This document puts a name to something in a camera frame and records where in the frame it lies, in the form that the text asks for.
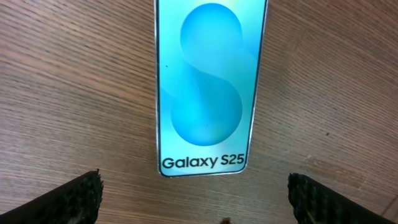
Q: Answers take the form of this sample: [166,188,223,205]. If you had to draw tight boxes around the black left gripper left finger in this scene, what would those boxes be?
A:
[1,170,104,224]

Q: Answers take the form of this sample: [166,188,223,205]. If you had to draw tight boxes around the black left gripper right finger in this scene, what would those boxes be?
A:
[287,173,394,224]

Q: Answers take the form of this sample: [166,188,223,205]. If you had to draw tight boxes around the light blue Galaxy smartphone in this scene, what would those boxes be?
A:
[154,0,268,178]

